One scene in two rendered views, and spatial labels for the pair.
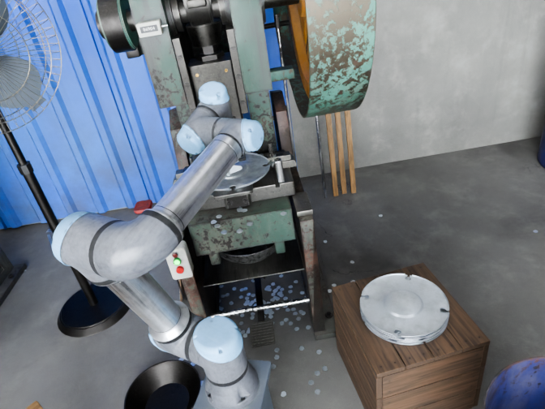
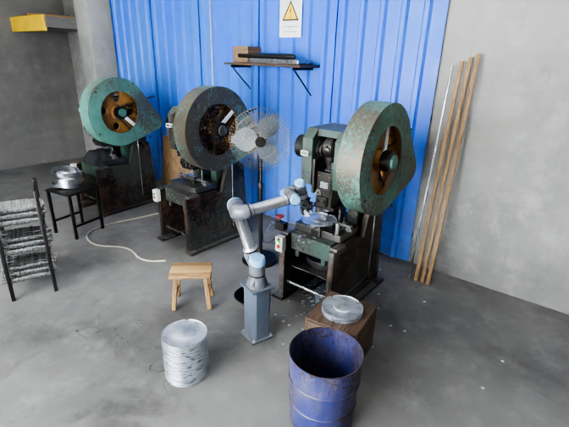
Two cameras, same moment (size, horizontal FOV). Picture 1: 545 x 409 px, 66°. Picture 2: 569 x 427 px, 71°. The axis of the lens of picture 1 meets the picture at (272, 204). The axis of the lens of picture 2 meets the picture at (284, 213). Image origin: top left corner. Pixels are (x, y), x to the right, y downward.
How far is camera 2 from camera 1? 1.94 m
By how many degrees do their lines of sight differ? 36
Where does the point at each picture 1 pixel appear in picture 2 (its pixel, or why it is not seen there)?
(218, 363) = (251, 266)
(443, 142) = (522, 290)
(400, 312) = (336, 307)
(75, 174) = not seen: hidden behind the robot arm
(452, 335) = (346, 327)
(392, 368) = (312, 318)
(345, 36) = (348, 180)
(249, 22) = not seen: hidden behind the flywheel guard
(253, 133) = (294, 198)
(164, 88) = (304, 175)
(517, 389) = (339, 347)
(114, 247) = (234, 207)
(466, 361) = not seen: hidden behind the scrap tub
